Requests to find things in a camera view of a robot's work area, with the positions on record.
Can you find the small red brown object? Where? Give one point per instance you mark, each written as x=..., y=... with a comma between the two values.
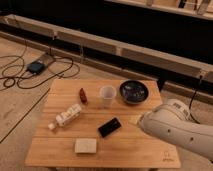
x=82, y=95

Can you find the black rectangular phone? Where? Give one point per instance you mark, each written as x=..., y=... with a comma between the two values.
x=109, y=127

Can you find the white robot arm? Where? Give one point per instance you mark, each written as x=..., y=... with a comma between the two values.
x=170, y=123

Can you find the clear plastic bottle white cap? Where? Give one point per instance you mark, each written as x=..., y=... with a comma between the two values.
x=65, y=117

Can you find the dark bowl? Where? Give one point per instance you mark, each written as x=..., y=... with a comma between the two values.
x=133, y=92

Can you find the white rectangular sponge block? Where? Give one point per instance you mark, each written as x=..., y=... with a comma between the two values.
x=86, y=145

